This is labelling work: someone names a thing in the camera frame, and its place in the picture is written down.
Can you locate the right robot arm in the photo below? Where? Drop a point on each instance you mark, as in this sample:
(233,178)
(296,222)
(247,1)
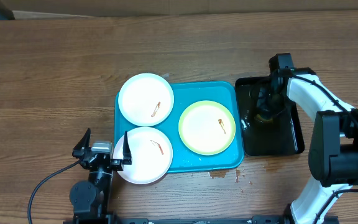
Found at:
(333,153)

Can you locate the green yellow sponge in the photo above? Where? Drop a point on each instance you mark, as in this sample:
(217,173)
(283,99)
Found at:
(264,117)

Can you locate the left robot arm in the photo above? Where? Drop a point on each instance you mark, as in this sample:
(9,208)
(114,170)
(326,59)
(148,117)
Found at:
(90,197)

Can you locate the teal plastic tray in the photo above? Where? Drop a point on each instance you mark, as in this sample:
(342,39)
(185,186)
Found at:
(185,160)

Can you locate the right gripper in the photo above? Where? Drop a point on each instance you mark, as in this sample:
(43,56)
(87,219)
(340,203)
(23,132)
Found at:
(266,101)

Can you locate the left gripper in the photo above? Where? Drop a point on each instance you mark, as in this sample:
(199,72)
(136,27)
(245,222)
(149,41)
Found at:
(119,164)

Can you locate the white plate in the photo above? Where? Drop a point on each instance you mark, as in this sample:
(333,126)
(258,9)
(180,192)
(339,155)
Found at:
(152,155)
(145,99)

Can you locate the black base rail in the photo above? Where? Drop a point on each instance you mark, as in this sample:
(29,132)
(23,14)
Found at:
(258,219)

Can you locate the black water tray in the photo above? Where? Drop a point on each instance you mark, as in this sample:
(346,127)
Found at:
(282,137)

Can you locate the yellow-green rimmed plate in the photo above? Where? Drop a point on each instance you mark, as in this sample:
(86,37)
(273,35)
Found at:
(207,127)

